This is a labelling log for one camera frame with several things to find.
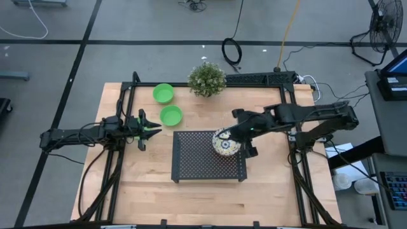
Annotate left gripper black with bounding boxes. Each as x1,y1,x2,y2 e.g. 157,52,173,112
125,109,163,152

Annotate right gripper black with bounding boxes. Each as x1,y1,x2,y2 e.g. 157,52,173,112
214,108,268,158

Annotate yellow patterned ceramic mini bowl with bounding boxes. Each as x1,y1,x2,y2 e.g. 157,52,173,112
212,127,242,157

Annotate green plastic mini bowl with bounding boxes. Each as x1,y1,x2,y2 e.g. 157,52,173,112
160,104,183,127
152,83,175,104

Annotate black perforated metal rack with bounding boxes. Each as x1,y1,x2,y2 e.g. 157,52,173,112
170,130,248,183

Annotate potted artificial green plant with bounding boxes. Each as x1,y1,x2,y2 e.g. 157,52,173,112
187,61,227,98

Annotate black perforated electronics box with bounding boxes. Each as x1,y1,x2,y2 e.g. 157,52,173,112
224,70,297,87

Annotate white round lid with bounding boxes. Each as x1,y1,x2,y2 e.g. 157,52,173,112
354,177,380,195
332,173,353,191

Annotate black diagonal beam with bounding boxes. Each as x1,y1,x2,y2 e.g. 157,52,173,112
327,136,385,169

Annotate white paper sheet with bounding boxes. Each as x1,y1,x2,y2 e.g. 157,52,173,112
324,142,369,183

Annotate grey floor base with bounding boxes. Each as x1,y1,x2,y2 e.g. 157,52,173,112
0,70,31,81

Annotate black floor object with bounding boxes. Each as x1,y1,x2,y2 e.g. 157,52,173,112
0,97,13,120

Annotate black labelled device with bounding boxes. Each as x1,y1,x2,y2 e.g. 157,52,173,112
376,75,407,102

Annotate grey side desk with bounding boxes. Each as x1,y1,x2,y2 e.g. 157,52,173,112
364,69,407,157
371,152,407,229

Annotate keyboard with coloured keys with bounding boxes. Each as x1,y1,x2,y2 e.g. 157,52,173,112
380,170,407,211

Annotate laptop with blue screen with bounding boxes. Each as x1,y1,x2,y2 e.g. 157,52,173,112
380,48,407,77

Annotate black floor fan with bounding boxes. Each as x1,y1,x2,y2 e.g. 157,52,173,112
349,0,404,67

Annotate black aluminium rig frame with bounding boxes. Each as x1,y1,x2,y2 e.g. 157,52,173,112
71,71,343,229

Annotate black coiled cable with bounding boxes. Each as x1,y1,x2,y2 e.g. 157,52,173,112
221,0,245,71

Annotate white power cable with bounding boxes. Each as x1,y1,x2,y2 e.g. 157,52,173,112
298,74,322,103

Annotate yellow cable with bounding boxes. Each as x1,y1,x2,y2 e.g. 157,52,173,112
275,0,301,73

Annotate black cable tangle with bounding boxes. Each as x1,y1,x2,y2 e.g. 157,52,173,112
177,0,208,13

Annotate white floor cable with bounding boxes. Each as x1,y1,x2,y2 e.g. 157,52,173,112
0,0,49,40

